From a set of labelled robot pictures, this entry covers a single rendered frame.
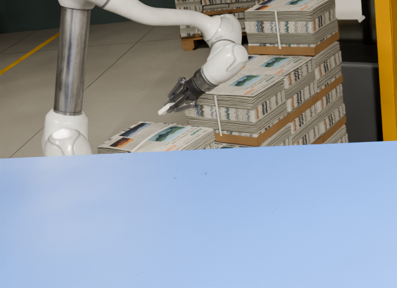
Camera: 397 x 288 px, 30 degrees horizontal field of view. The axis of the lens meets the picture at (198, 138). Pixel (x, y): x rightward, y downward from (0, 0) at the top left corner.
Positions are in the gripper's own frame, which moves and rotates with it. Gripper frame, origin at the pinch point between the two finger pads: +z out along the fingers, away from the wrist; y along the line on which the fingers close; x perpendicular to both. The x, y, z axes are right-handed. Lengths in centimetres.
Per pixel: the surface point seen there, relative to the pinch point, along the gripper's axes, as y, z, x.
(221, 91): -12, 13, 54
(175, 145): 13.2, 4.2, 1.3
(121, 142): 1.5, 24.5, -4.4
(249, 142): 13, 13, 57
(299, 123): 9, 9, 96
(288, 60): -22, 2, 99
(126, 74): -193, 321, 332
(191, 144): 15.3, 0.5, 5.9
